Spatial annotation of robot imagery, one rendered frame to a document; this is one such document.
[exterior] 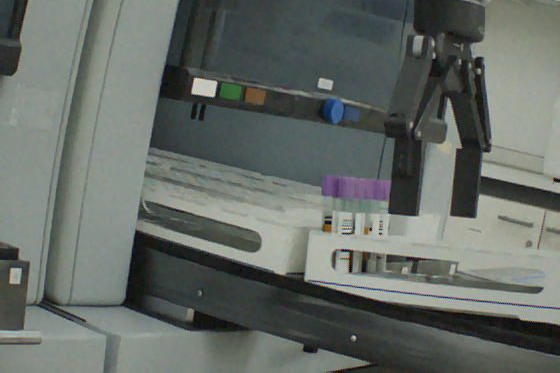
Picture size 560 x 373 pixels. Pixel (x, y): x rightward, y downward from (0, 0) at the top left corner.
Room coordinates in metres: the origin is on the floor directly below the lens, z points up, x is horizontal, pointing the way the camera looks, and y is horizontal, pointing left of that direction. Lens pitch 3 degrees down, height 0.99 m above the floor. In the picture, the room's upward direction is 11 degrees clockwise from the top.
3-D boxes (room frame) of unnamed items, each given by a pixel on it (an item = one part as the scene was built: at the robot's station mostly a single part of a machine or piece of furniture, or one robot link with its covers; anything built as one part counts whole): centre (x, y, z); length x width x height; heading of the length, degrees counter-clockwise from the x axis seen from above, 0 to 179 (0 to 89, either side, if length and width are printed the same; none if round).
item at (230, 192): (1.52, 0.08, 0.83); 0.30 x 0.10 x 0.06; 56
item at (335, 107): (1.49, -0.05, 0.98); 0.03 x 0.01 x 0.03; 146
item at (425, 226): (1.78, -0.09, 0.83); 0.30 x 0.10 x 0.06; 56
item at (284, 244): (1.33, 0.07, 0.83); 0.30 x 0.10 x 0.06; 56
